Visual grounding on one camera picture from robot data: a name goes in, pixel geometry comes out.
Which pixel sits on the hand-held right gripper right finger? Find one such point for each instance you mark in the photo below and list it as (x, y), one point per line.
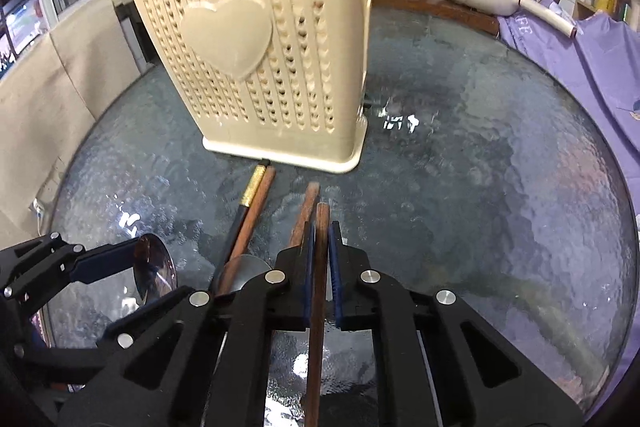
(334, 297)

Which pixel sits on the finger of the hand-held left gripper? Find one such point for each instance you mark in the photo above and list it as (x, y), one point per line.
(102, 263)
(125, 339)

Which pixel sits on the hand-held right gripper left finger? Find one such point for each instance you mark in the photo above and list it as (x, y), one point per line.
(307, 297)

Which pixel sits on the brown wooden chopstick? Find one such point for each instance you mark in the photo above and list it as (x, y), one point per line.
(316, 372)
(260, 202)
(306, 212)

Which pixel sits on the black gold-banded chopstick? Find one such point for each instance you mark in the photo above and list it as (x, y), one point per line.
(240, 212)

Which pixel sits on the beige perforated utensil holder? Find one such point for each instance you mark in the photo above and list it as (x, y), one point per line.
(225, 82)

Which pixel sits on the beige cloth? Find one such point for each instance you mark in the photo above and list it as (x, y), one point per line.
(60, 97)

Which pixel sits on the grey water dispenser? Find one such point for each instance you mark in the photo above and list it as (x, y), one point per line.
(132, 22)

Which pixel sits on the wooden counter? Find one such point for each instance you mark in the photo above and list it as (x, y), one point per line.
(450, 9)

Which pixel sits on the purple floral cloth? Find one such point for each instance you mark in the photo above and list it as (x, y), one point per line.
(590, 72)

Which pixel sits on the small wooden box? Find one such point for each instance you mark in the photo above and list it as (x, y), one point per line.
(586, 9)

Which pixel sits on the white wall socket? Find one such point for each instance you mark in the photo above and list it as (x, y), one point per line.
(47, 192)

